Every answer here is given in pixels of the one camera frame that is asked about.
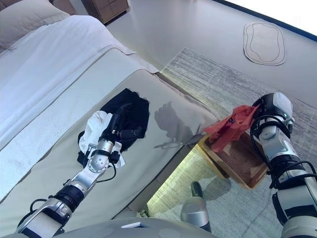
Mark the grey striped rug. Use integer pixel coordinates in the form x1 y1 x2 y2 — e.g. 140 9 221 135
146 47 317 238

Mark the wooden nightstand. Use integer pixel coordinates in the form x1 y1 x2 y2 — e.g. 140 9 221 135
80 0 131 25

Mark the beige bed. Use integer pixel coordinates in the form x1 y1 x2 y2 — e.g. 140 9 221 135
0 48 218 236

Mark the black garment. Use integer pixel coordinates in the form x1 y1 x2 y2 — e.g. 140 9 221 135
77 88 151 166

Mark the white duvet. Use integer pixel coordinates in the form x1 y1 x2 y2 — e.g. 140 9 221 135
0 14 137 149

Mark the oval grey floor mat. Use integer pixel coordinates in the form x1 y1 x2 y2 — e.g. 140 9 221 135
243 22 287 66

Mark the silver right robot leg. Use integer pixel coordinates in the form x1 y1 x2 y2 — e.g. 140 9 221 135
180 180 212 234

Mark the woven wicker basket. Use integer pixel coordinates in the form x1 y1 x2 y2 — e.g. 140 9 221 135
198 131 269 190

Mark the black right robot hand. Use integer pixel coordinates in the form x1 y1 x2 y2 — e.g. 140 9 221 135
252 91 295 122

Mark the beige pillow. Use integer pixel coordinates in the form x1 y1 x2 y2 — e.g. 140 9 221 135
0 0 70 53

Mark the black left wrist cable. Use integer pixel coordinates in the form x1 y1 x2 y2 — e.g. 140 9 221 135
96 148 117 184

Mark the red garment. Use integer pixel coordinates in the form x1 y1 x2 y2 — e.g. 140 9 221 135
203 104 261 154

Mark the dark window frame rail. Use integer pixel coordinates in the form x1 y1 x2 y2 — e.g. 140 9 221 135
212 0 317 42

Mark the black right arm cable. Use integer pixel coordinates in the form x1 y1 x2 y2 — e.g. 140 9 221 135
249 116 317 199

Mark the brown headboard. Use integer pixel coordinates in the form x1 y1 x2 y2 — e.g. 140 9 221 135
54 0 78 16

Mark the white garment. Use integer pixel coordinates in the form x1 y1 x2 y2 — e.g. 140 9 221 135
78 110 127 168

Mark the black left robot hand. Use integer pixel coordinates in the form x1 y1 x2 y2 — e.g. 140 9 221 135
101 103 143 146

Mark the brown bed frame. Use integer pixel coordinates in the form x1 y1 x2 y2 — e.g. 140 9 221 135
127 138 200 218

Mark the grey robot torso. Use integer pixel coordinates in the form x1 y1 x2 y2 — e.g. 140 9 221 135
59 217 218 238

